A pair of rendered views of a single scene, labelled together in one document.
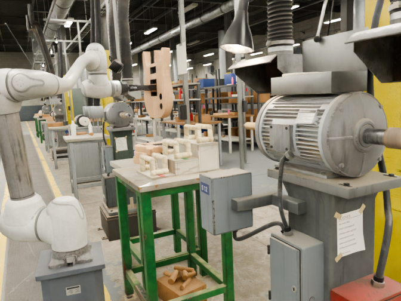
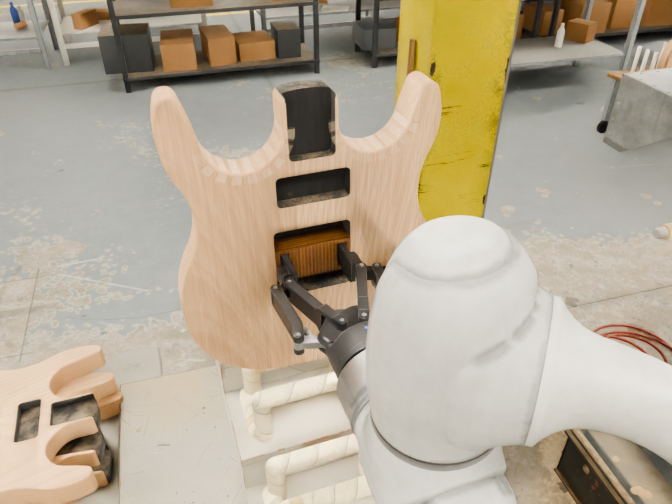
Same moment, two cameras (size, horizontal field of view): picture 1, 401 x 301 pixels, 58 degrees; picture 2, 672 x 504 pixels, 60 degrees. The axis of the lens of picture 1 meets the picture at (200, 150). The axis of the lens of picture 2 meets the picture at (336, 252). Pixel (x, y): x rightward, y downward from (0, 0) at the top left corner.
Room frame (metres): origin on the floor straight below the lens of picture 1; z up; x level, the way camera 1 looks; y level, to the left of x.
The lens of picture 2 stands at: (2.06, 0.85, 1.90)
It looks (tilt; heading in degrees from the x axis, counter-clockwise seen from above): 36 degrees down; 280
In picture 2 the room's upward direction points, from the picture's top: straight up
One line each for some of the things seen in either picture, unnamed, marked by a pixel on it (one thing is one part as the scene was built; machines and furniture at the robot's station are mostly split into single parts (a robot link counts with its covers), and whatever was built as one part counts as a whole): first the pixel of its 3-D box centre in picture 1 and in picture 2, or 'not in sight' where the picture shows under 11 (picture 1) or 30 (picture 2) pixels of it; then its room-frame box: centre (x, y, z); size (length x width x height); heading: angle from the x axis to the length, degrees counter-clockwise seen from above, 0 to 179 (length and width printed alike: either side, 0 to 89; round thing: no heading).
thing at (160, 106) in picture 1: (157, 84); (309, 238); (2.20, 0.24, 1.47); 0.35 x 0.04 x 0.40; 29
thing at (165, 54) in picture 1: (164, 55); (407, 112); (2.08, 0.18, 1.62); 0.07 x 0.04 x 0.09; 29
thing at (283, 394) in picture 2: (170, 142); (308, 387); (2.22, 0.19, 1.12); 0.20 x 0.03 x 0.03; 29
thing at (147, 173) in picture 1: (155, 173); (329, 503); (2.17, 0.28, 0.94); 0.27 x 0.15 x 0.01; 30
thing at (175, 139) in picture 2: (147, 59); (189, 135); (2.31, 0.30, 1.63); 0.07 x 0.04 x 0.10; 29
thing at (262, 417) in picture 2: (164, 148); (262, 418); (2.29, 0.23, 1.07); 0.03 x 0.03 x 0.09
